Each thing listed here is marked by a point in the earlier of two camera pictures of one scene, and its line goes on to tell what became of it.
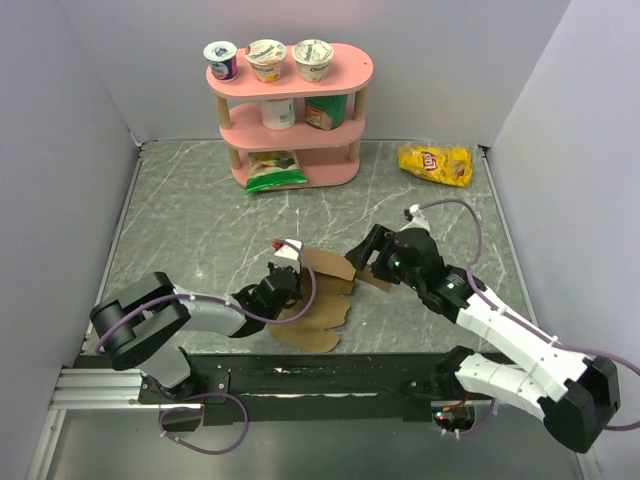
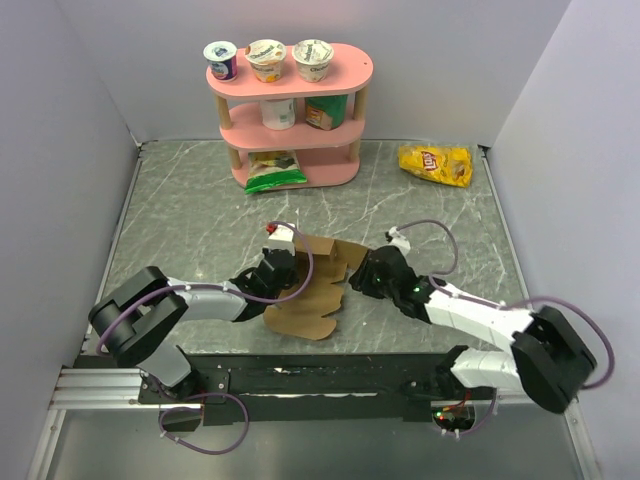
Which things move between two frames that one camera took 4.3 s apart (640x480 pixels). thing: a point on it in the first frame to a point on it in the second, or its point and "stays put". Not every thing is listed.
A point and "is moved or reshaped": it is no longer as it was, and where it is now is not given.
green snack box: (326, 112) stays put
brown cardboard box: (335, 279) is moved or reshaped
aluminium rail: (101, 389) stays put
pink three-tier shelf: (323, 121) stays put
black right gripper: (379, 239) to (360, 279)
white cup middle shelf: (278, 114) stays put
